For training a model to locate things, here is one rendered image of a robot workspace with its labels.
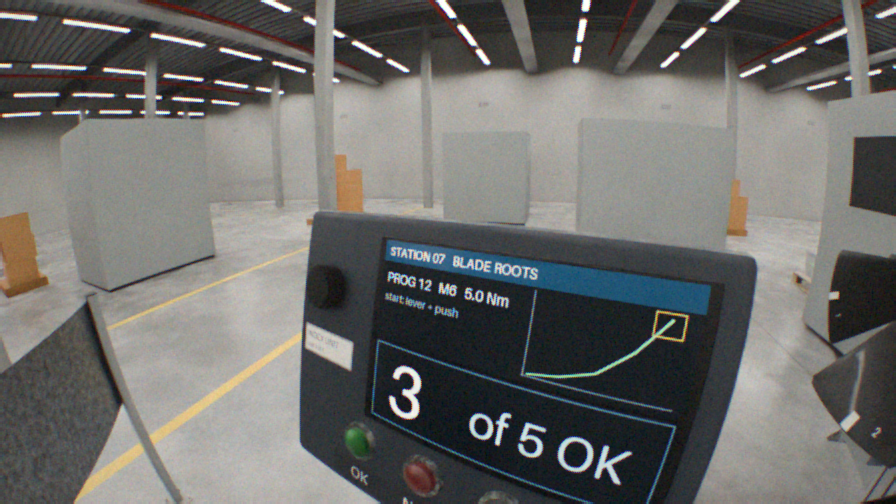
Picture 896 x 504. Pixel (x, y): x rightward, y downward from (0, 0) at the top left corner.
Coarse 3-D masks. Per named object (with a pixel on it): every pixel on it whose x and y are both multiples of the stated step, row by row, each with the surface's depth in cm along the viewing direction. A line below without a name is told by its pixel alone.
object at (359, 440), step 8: (352, 424) 21; (360, 424) 21; (352, 432) 20; (360, 432) 20; (368, 432) 20; (352, 440) 20; (360, 440) 20; (368, 440) 20; (352, 448) 20; (360, 448) 20; (368, 448) 20; (376, 448) 20; (360, 456) 20; (368, 456) 20
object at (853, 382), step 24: (888, 336) 30; (840, 360) 37; (864, 360) 32; (888, 360) 28; (816, 384) 39; (840, 384) 35; (864, 384) 31; (888, 384) 27; (840, 408) 33; (864, 408) 29; (888, 408) 25; (864, 432) 27; (888, 432) 23; (888, 456) 22
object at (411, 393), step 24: (384, 360) 20; (408, 360) 19; (432, 360) 18; (384, 384) 20; (408, 384) 19; (432, 384) 18; (384, 408) 20; (408, 408) 19; (432, 408) 18; (408, 432) 19; (432, 432) 18
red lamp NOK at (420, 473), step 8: (416, 456) 18; (424, 456) 18; (408, 464) 18; (416, 464) 18; (424, 464) 18; (432, 464) 18; (408, 472) 18; (416, 472) 17; (424, 472) 17; (432, 472) 17; (440, 472) 17; (408, 480) 18; (416, 480) 17; (424, 480) 17; (432, 480) 17; (440, 480) 17; (416, 488) 17; (424, 488) 17; (432, 488) 17; (440, 488) 17; (424, 496) 18
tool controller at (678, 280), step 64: (320, 256) 23; (384, 256) 20; (448, 256) 18; (512, 256) 16; (576, 256) 14; (640, 256) 13; (704, 256) 12; (320, 320) 23; (384, 320) 20; (448, 320) 18; (512, 320) 16; (576, 320) 14; (640, 320) 13; (704, 320) 11; (320, 384) 23; (448, 384) 17; (512, 384) 16; (576, 384) 14; (640, 384) 13; (704, 384) 11; (320, 448) 23; (384, 448) 20; (448, 448) 17; (512, 448) 15; (576, 448) 14; (640, 448) 12; (704, 448) 11
